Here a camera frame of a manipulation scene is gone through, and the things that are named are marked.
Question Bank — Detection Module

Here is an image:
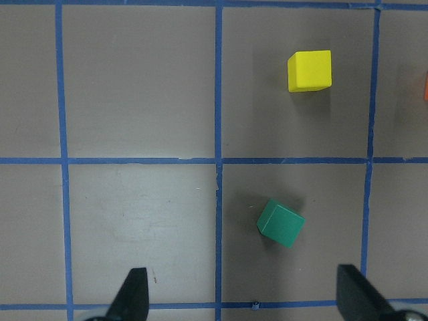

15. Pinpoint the orange wooden block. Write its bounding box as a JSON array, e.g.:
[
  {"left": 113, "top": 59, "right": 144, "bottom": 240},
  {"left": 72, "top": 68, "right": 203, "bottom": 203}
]
[{"left": 423, "top": 73, "right": 428, "bottom": 102}]

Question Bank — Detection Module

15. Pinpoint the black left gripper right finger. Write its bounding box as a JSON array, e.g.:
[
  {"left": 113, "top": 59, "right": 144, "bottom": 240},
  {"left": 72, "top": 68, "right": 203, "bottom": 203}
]
[{"left": 336, "top": 264, "right": 400, "bottom": 321}]

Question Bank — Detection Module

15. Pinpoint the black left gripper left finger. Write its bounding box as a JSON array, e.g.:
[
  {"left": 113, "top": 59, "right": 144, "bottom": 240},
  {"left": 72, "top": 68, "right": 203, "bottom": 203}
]
[{"left": 105, "top": 267, "right": 148, "bottom": 321}]

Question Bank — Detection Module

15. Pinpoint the green wooden block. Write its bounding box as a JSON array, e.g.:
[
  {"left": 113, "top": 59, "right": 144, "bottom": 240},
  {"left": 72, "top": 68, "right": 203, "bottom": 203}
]
[{"left": 256, "top": 199, "right": 306, "bottom": 248}]

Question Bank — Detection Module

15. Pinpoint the yellow wooden block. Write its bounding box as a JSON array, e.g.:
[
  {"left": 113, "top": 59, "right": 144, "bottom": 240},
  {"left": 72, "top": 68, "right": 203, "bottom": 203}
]
[{"left": 287, "top": 50, "right": 332, "bottom": 93}]

